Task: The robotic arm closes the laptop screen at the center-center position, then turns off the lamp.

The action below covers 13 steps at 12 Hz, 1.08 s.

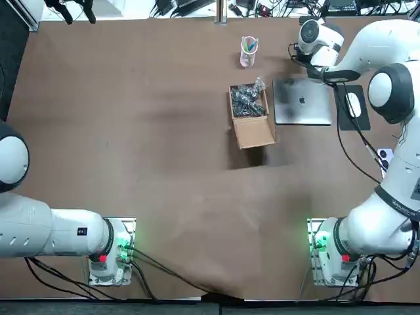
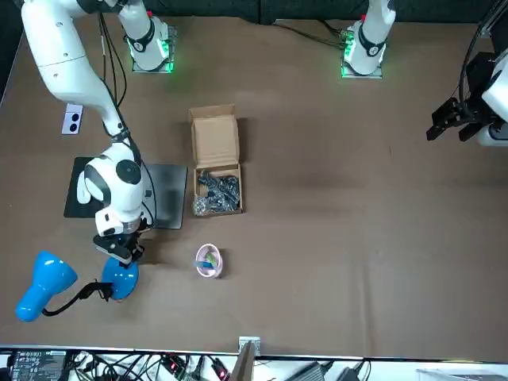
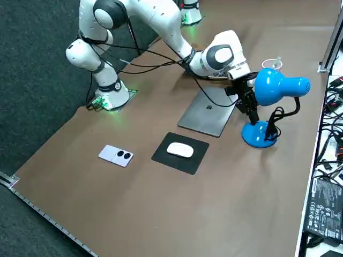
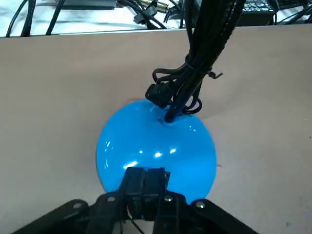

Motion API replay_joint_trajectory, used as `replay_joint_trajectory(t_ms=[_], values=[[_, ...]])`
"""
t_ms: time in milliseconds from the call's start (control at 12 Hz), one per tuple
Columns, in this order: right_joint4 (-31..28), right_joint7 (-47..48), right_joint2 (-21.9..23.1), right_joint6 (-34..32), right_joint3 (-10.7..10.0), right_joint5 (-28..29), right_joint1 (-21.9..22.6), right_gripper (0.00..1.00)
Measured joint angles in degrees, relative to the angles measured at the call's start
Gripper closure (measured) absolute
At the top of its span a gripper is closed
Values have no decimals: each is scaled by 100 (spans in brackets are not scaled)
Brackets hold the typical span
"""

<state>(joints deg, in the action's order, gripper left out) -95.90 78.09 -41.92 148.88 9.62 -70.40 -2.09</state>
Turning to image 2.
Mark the black lamp cable bundle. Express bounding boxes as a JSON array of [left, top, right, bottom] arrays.
[[93, 279, 116, 303]]

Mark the black mouse pad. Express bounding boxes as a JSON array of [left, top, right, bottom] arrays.
[[63, 156, 120, 218]]

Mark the open cardboard box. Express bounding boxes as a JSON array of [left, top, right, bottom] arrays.
[[187, 103, 245, 217]]

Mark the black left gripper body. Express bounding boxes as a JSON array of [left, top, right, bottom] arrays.
[[460, 51, 498, 121]]

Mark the pale lilac flip phone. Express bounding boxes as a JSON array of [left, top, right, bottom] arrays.
[[61, 103, 84, 136]]

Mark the aluminium frame rail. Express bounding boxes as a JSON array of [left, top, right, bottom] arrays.
[[478, 0, 508, 39]]

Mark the small red-lit circuit board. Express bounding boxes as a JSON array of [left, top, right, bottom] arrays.
[[210, 359, 231, 380], [160, 355, 186, 374]]

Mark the aluminium profile post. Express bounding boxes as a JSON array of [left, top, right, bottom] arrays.
[[237, 336, 262, 381]]

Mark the black labelled power adapter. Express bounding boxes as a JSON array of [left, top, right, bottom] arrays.
[[7, 348, 67, 381]]

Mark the plastic bag of black parts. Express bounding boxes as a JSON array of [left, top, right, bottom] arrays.
[[193, 168, 241, 215]]

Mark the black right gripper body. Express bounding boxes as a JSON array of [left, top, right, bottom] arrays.
[[93, 232, 146, 266]]

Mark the black left base cable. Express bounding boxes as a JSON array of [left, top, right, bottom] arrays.
[[273, 17, 350, 48]]

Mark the white computer mouse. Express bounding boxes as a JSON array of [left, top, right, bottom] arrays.
[[76, 170, 94, 205]]

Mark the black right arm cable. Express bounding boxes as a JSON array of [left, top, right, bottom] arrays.
[[97, 10, 160, 231]]

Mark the pink mesh pen cup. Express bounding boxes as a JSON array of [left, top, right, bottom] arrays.
[[195, 244, 224, 280]]

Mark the grey power adapter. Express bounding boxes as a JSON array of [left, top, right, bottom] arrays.
[[293, 360, 338, 381]]

